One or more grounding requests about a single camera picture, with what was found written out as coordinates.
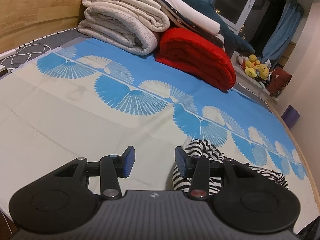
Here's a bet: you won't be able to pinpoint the grey mattress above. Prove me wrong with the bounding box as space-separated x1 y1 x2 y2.
0 27 88 79

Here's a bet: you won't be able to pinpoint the dark red bag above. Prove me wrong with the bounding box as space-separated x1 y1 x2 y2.
265 67 293 97

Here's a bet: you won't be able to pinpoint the red folded blanket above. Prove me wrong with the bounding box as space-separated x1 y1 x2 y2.
155 27 237 92

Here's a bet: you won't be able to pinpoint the purple box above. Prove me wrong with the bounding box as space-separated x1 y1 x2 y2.
281 104 301 130

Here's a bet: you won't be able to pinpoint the yellow plush toys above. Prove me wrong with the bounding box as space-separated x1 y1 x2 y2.
243 54 271 80

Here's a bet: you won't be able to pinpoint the blue cream patterned bed sheet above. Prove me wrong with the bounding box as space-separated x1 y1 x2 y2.
0 36 310 214

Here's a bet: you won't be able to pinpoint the white black striped sock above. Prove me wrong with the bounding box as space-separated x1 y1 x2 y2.
246 164 289 189
172 137 226 196

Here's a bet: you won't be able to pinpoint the cream folded blanket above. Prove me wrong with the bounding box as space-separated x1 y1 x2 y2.
77 0 171 56

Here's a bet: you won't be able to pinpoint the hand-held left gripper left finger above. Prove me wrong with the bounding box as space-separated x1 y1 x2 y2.
51 145 136 199

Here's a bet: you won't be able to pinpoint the white cable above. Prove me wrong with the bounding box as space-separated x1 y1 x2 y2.
0 44 52 67

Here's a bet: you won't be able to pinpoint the blue shark plush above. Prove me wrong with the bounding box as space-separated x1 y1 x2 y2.
169 0 256 53

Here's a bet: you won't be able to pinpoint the white power strip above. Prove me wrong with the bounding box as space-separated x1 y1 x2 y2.
0 49 18 58

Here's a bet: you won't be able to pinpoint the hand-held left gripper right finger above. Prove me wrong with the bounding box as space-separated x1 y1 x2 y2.
174 146 253 198

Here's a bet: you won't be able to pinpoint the window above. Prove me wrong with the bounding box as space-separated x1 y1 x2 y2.
212 0 293 53

